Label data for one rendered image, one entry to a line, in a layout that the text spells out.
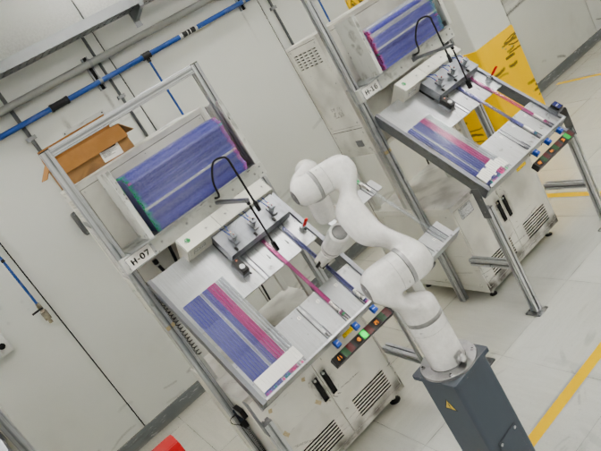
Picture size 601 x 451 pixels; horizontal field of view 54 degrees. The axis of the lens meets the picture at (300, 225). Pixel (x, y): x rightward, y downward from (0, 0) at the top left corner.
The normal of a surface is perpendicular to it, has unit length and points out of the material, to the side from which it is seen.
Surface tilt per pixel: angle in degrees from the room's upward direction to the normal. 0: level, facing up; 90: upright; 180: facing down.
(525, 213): 90
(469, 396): 90
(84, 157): 80
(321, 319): 48
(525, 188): 90
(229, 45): 90
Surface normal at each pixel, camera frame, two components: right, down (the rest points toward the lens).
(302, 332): 0.04, -0.55
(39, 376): 0.50, 0.00
